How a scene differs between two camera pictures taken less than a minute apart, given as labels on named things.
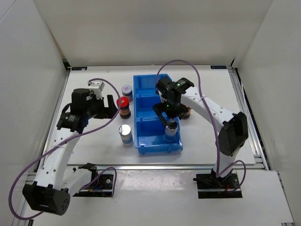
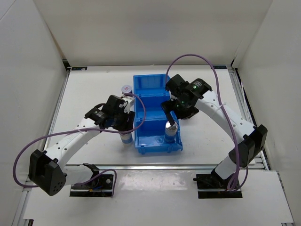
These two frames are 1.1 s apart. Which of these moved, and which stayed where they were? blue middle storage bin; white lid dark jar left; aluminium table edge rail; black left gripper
Moved: black left gripper
Stayed: white lid dark jar left; aluminium table edge rail; blue middle storage bin
